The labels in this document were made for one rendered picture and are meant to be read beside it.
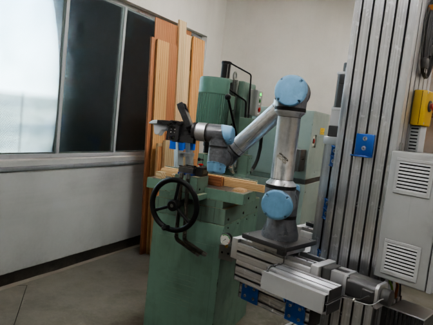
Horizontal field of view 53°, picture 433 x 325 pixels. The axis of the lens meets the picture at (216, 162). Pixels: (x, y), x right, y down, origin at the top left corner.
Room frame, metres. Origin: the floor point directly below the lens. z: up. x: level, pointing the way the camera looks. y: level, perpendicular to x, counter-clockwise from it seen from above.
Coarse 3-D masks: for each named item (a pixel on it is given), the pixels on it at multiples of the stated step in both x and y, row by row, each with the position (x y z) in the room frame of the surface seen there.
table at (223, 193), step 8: (152, 176) 2.55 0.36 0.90; (168, 176) 2.62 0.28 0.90; (152, 184) 2.49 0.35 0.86; (168, 184) 2.45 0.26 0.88; (208, 184) 2.46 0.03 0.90; (184, 192) 2.30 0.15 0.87; (208, 192) 2.35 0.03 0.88; (216, 192) 2.33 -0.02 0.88; (224, 192) 2.31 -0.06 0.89; (232, 192) 2.30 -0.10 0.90; (248, 192) 2.34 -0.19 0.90; (216, 200) 2.33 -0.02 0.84; (224, 200) 2.31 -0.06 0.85; (232, 200) 2.29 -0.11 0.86; (240, 200) 2.28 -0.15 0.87; (248, 200) 2.34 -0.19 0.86
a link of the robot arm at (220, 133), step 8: (208, 128) 1.72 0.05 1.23; (216, 128) 1.71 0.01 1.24; (224, 128) 1.70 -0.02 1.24; (232, 128) 1.71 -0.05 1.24; (208, 136) 1.71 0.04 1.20; (216, 136) 1.70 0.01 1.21; (224, 136) 1.69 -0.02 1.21; (232, 136) 1.71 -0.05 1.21; (216, 144) 1.70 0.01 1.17; (224, 144) 1.71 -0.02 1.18
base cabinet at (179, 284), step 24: (168, 216) 2.44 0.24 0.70; (168, 240) 2.43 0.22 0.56; (192, 240) 2.38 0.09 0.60; (216, 240) 2.32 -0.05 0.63; (168, 264) 2.43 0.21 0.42; (192, 264) 2.37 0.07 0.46; (216, 264) 2.31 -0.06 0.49; (168, 288) 2.42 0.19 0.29; (192, 288) 2.36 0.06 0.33; (216, 288) 2.31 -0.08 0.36; (144, 312) 2.48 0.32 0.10; (168, 312) 2.41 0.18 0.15; (192, 312) 2.36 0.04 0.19; (216, 312) 2.34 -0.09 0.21; (240, 312) 2.73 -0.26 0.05
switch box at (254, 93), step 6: (252, 90) 2.74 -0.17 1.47; (258, 90) 2.74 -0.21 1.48; (252, 96) 2.74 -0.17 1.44; (258, 96) 2.75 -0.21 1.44; (252, 102) 2.74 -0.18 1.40; (258, 102) 2.76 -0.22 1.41; (252, 108) 2.73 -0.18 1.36; (246, 114) 2.75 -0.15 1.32; (252, 114) 2.73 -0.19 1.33; (258, 114) 2.78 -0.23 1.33
